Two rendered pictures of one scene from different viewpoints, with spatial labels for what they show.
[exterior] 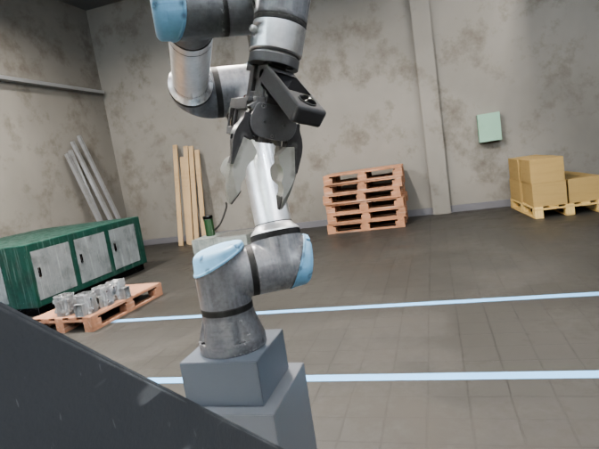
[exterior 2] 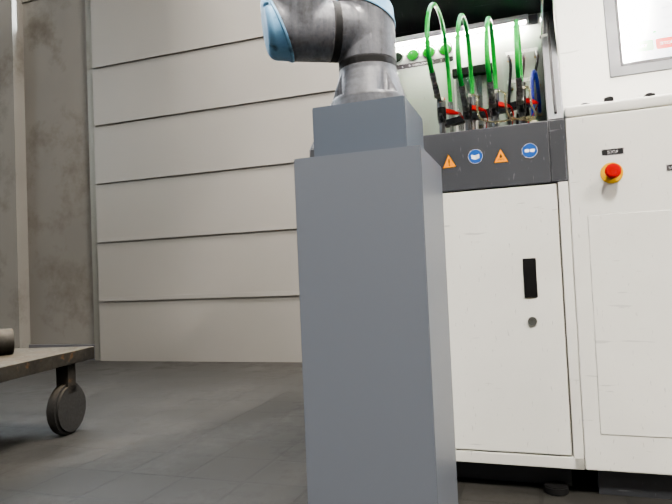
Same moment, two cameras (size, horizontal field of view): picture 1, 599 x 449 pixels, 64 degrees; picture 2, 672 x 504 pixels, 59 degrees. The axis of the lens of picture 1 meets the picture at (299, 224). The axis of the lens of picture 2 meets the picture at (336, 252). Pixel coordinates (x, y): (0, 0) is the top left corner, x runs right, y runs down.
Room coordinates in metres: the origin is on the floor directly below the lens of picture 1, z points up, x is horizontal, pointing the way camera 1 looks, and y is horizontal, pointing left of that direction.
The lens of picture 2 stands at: (2.21, 0.15, 0.58)
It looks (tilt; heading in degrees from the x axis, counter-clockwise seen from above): 2 degrees up; 182
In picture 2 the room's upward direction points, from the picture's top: 2 degrees counter-clockwise
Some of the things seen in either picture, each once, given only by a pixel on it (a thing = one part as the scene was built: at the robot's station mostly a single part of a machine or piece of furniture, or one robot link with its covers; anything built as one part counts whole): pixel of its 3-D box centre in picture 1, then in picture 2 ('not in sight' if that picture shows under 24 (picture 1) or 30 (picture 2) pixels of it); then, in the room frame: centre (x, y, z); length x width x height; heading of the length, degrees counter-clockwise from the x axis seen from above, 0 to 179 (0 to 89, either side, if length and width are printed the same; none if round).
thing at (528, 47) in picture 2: not in sight; (523, 84); (0.18, 0.75, 1.20); 0.13 x 0.03 x 0.31; 72
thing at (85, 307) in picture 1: (99, 297); not in sight; (5.00, 2.24, 0.17); 1.19 x 0.83 x 0.35; 164
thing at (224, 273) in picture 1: (224, 273); (362, 31); (1.04, 0.18, 1.07); 0.13 x 0.12 x 0.14; 103
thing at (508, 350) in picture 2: not in sight; (436, 320); (0.60, 0.36, 0.44); 0.65 x 0.02 x 0.68; 72
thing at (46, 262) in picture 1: (40, 265); not in sight; (6.52, 3.63, 0.41); 2.17 x 1.91 x 0.83; 163
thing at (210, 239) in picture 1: (227, 232); not in sight; (6.86, 1.04, 0.42); 0.85 x 0.68 x 0.84; 73
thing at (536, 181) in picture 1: (552, 182); not in sight; (7.13, -3.87, 0.41); 1.40 x 1.03 x 0.83; 163
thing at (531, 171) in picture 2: not in sight; (430, 165); (0.58, 0.36, 0.87); 0.62 x 0.04 x 0.16; 72
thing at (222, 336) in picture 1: (230, 323); (368, 88); (1.04, 0.19, 0.95); 0.15 x 0.15 x 0.10
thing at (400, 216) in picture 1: (366, 198); not in sight; (8.17, -1.22, 0.49); 1.35 x 0.93 x 0.98; 73
